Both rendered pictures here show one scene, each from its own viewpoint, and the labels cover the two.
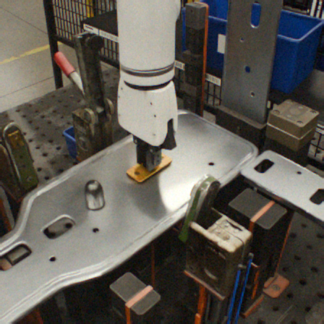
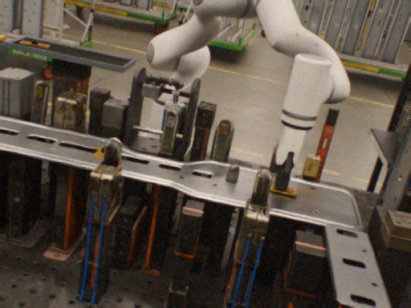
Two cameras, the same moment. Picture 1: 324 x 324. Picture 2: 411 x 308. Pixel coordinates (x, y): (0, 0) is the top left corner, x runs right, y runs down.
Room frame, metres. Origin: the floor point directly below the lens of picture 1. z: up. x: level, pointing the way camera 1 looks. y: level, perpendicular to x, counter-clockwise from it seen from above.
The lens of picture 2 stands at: (-0.31, -0.74, 1.55)
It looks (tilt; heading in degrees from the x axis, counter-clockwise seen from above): 23 degrees down; 50
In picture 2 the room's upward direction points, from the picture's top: 11 degrees clockwise
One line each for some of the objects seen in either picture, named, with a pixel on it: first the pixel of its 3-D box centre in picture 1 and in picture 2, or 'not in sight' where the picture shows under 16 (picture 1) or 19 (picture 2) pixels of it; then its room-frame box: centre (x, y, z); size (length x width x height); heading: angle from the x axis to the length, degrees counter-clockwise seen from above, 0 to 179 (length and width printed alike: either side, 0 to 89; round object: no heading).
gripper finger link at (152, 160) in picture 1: (158, 155); (283, 179); (0.59, 0.01, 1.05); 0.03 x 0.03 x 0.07; 45
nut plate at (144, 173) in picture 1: (149, 163); (280, 187); (0.61, 0.02, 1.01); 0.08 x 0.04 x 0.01; 135
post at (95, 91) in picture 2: not in sight; (95, 151); (0.36, 0.57, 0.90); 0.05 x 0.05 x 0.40; 45
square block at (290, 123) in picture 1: (280, 179); (384, 285); (0.71, -0.26, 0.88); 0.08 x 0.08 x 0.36; 45
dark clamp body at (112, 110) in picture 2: not in sight; (111, 160); (0.39, 0.51, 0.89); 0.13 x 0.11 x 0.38; 45
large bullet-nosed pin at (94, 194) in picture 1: (94, 196); (232, 174); (0.51, 0.11, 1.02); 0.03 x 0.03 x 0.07
